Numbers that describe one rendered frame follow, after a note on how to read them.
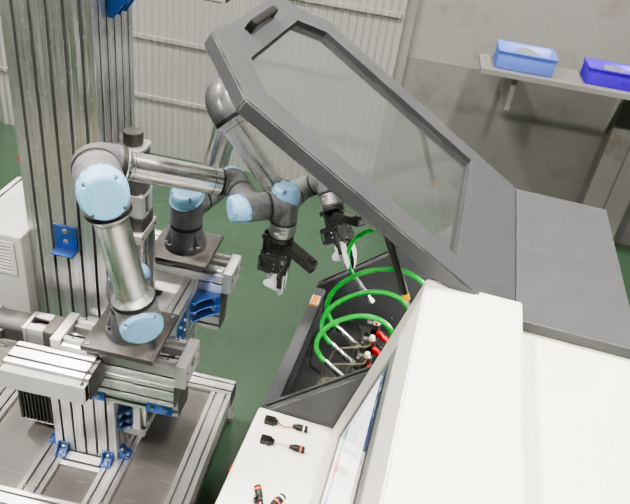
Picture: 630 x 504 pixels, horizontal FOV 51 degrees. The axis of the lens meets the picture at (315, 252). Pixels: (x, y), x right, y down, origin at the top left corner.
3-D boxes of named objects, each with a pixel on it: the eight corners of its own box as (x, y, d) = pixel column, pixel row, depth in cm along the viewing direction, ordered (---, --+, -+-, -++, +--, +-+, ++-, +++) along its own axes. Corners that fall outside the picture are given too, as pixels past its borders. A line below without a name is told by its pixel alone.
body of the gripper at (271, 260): (264, 258, 195) (268, 223, 188) (292, 265, 193) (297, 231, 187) (256, 272, 188) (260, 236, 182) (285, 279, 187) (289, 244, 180)
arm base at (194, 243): (158, 251, 235) (158, 227, 229) (173, 229, 247) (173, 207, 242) (199, 259, 234) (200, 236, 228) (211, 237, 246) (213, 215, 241)
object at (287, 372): (310, 319, 253) (315, 286, 244) (321, 322, 252) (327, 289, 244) (258, 439, 202) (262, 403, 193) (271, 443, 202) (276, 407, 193)
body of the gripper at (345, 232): (338, 245, 222) (330, 211, 223) (356, 239, 216) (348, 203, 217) (322, 247, 217) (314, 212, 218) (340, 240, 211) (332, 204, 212)
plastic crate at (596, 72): (630, 82, 416) (636, 65, 410) (638, 94, 397) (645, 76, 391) (577, 72, 418) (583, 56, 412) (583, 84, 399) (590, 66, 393)
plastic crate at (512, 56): (548, 67, 420) (554, 48, 414) (553, 79, 400) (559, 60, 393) (491, 56, 423) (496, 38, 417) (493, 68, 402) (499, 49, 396)
